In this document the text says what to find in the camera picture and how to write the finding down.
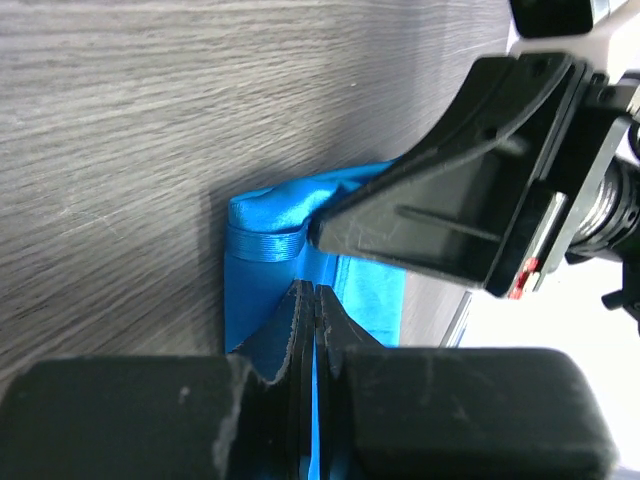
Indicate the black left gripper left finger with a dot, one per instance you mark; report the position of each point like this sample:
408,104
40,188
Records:
140,415

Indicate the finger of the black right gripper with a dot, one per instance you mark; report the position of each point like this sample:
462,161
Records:
463,204

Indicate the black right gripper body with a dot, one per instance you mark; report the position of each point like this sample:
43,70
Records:
588,205

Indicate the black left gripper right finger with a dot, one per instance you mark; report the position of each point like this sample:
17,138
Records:
451,413

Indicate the blue cloth napkin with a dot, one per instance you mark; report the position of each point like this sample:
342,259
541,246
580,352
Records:
267,248

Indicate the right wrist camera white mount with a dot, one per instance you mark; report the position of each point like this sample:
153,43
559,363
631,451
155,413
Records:
606,33

